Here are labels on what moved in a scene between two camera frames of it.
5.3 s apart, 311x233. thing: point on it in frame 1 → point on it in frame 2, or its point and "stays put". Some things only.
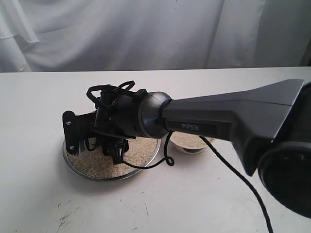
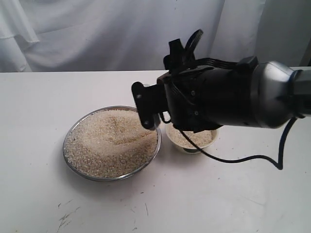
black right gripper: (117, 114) → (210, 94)
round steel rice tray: (92, 163) stays put
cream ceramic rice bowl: (189, 143) stays put
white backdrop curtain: (41, 36) stays put
